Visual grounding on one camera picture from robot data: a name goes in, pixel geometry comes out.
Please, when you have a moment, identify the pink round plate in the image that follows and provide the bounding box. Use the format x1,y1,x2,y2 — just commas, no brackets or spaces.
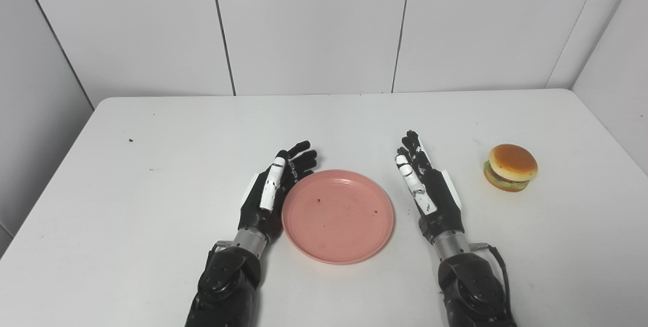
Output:
281,169,395,265

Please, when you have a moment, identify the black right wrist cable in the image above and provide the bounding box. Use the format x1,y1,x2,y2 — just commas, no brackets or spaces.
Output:
468,242,513,315

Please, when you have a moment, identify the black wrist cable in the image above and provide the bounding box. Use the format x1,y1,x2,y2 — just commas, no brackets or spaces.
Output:
205,239,234,269
468,242,513,315

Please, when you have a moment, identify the toy hamburger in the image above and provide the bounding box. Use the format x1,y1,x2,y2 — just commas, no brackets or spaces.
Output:
483,144,538,193

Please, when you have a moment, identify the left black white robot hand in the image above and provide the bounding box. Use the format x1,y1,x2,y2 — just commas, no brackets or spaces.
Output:
238,140,318,244

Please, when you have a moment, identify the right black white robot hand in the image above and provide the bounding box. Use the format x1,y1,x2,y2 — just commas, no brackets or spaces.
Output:
395,130,465,244

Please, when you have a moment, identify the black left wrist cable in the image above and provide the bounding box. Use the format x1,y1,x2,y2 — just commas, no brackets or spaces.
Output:
205,239,234,269

